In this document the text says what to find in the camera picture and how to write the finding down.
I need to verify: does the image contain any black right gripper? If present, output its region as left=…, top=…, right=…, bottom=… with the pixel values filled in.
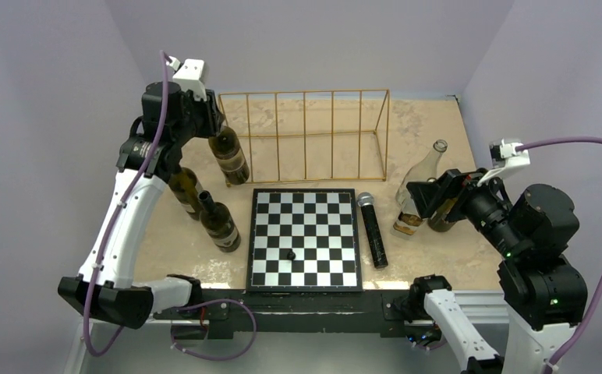
left=407, top=161, right=528, bottom=253

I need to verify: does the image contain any dark bottle far right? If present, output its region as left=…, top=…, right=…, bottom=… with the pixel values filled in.
left=427, top=198, right=457, bottom=233

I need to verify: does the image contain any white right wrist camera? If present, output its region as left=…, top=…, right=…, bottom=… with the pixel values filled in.
left=477, top=139, right=530, bottom=186

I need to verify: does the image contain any dark green wine bottle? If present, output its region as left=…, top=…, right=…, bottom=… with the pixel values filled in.
left=198, top=190, right=241, bottom=252

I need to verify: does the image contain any black white chessboard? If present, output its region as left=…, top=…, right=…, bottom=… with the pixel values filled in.
left=246, top=188, right=363, bottom=293

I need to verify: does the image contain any green wine bottle far left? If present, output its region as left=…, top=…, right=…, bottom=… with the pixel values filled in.
left=168, top=166, right=204, bottom=221

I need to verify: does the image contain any black handheld microphone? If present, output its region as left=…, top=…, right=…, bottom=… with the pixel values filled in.
left=356, top=192, right=388, bottom=269

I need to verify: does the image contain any green Primitivo wine bottle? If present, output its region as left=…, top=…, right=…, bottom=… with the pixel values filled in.
left=208, top=125, right=250, bottom=185

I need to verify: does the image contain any gold wire wine rack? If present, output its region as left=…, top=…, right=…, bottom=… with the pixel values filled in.
left=218, top=88, right=392, bottom=184

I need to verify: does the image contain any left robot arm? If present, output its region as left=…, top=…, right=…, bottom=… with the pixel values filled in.
left=58, top=82, right=225, bottom=330

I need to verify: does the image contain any clear empty glass bottle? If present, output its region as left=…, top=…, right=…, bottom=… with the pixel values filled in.
left=395, top=139, right=448, bottom=207

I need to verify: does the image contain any clear square liquor bottle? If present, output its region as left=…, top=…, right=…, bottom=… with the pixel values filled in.
left=391, top=198, right=426, bottom=240

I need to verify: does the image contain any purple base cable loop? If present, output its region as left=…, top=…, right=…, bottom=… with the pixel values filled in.
left=170, top=298, right=259, bottom=362

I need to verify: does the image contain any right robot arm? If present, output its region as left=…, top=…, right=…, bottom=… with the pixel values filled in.
left=398, top=168, right=588, bottom=373

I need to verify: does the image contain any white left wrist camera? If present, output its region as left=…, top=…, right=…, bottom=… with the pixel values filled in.
left=166, top=56, right=207, bottom=101

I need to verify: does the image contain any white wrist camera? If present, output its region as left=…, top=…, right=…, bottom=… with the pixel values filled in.
left=166, top=56, right=207, bottom=101
left=477, top=139, right=530, bottom=186

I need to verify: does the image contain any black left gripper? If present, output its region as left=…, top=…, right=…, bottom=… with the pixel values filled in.
left=171, top=86, right=224, bottom=146

